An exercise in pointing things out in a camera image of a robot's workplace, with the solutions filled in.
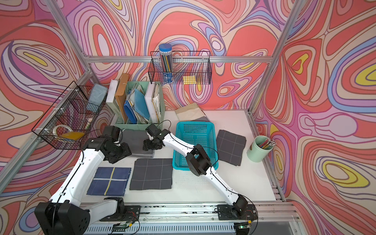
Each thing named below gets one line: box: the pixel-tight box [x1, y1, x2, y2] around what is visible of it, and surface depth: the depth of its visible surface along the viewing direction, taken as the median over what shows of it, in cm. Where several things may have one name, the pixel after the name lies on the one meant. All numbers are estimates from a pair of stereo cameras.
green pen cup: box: [246, 135, 275, 163], surface depth 87 cm
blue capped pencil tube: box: [158, 43, 174, 84], surface depth 77 cm
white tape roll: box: [52, 124, 74, 137], surface depth 69 cm
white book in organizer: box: [105, 78, 119, 103], surface depth 88 cm
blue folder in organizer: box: [123, 88, 150, 124], surface depth 98 cm
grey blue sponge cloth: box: [88, 83, 109, 107], surface depth 82 cm
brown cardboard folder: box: [115, 72, 130, 124], surface depth 92 cm
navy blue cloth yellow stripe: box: [86, 166, 132, 197], surface depth 84 cm
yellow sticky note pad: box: [183, 75, 197, 85], surface depth 92 cm
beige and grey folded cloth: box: [174, 102, 210, 122], surface depth 120 cm
